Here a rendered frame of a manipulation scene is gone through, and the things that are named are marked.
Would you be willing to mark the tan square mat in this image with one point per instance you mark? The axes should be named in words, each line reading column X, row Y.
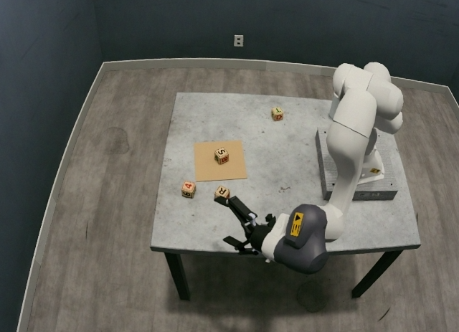
column 208, row 169

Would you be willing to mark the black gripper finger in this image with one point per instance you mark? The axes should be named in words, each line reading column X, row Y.
column 241, row 246
column 240, row 210

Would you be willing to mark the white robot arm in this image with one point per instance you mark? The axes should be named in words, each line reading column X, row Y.
column 301, row 245

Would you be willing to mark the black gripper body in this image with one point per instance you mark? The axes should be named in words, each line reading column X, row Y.
column 259, row 233

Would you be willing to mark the white plastic bottle with blue cap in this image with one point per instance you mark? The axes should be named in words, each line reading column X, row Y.
column 334, row 105

